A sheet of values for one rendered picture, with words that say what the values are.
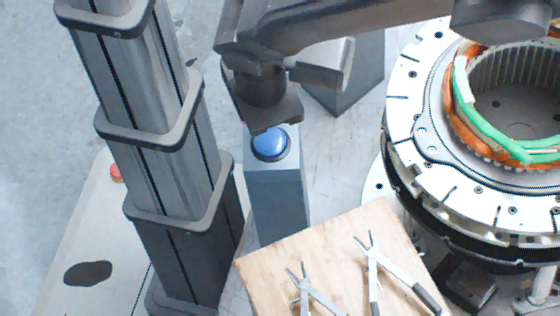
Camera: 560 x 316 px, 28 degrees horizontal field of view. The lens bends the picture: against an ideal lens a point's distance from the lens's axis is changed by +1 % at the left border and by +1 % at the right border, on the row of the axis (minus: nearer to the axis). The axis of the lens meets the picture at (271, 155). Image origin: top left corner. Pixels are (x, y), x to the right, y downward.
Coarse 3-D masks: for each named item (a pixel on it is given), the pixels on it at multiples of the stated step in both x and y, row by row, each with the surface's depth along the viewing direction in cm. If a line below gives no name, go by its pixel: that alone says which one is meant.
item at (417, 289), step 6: (414, 288) 117; (420, 288) 117; (420, 294) 116; (426, 294) 116; (426, 300) 116; (432, 300) 116; (426, 306) 117; (432, 306) 116; (438, 306) 115; (432, 312) 116; (438, 312) 115
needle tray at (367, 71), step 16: (384, 32) 155; (368, 48) 155; (384, 48) 159; (352, 64) 155; (368, 64) 159; (352, 80) 159; (368, 80) 162; (320, 96) 163; (336, 96) 158; (352, 96) 162; (336, 112) 162
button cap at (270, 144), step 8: (272, 128) 133; (256, 136) 133; (264, 136) 133; (272, 136) 133; (280, 136) 133; (256, 144) 133; (264, 144) 132; (272, 144) 132; (280, 144) 132; (264, 152) 132; (272, 152) 132; (280, 152) 132
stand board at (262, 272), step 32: (320, 224) 124; (352, 224) 124; (384, 224) 124; (256, 256) 123; (288, 256) 123; (320, 256) 123; (352, 256) 122; (384, 256) 122; (416, 256) 122; (256, 288) 121; (288, 288) 121; (320, 288) 121; (352, 288) 120; (384, 288) 120
